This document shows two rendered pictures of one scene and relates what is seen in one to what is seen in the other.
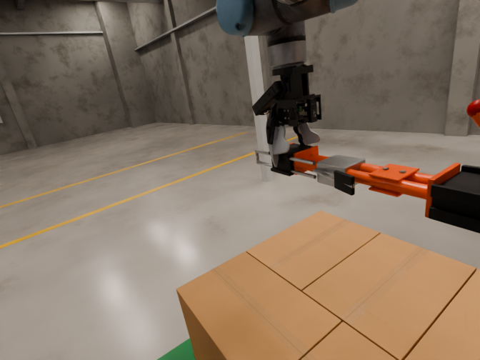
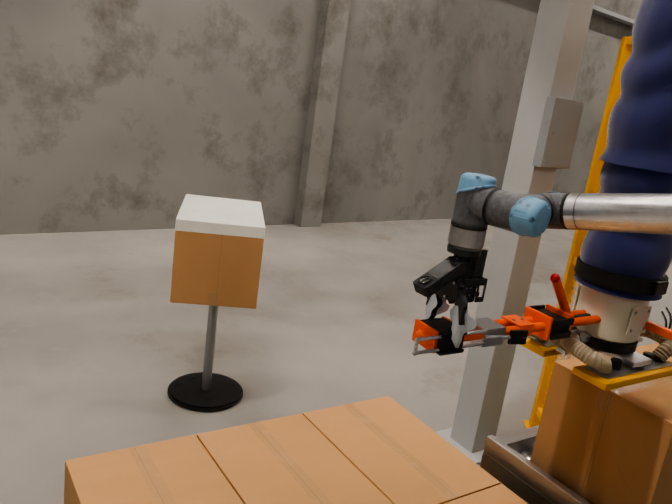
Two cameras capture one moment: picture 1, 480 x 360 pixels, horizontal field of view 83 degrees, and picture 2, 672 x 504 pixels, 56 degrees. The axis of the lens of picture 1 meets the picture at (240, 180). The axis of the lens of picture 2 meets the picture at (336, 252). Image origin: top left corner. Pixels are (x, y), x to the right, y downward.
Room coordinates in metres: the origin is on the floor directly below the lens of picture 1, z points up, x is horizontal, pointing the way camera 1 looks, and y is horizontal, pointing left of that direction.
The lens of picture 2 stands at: (0.95, 1.14, 1.69)
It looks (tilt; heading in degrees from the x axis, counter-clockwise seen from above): 15 degrees down; 267
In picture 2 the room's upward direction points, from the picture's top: 8 degrees clockwise
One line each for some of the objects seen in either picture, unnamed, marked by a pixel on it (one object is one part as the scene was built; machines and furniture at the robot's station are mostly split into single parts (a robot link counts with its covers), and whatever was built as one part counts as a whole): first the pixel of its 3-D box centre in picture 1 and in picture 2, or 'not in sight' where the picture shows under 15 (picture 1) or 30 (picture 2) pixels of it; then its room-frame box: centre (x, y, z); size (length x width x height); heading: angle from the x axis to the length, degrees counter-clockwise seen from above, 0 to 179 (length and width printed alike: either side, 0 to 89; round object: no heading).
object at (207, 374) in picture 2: not in sight; (210, 340); (1.36, -1.95, 0.31); 0.40 x 0.40 x 0.62
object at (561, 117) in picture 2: not in sight; (558, 133); (-0.11, -1.64, 1.62); 0.20 x 0.05 x 0.30; 32
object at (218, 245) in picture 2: not in sight; (219, 247); (1.36, -1.95, 0.82); 0.60 x 0.40 x 0.40; 97
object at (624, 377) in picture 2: not in sight; (630, 364); (0.05, -0.35, 1.10); 0.34 x 0.10 x 0.05; 30
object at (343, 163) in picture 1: (340, 171); (484, 332); (0.50, -0.20, 1.19); 0.07 x 0.07 x 0.04; 30
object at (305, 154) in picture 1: (294, 157); (438, 334); (0.62, -0.14, 1.20); 0.08 x 0.07 x 0.05; 30
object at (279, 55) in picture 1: (288, 56); (465, 237); (0.61, -0.14, 1.42); 0.08 x 0.08 x 0.05
